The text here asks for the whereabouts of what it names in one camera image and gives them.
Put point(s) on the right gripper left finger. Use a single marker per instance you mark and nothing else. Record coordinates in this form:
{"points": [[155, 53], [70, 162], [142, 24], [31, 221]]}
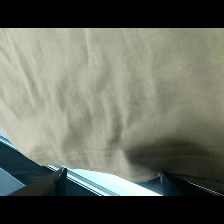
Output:
{"points": [[45, 185]]}

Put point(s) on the beige T-shirt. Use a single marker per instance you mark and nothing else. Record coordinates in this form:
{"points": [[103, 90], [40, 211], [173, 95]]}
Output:
{"points": [[110, 96]]}

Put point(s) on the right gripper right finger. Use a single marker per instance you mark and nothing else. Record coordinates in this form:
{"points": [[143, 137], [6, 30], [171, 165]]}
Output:
{"points": [[170, 186]]}

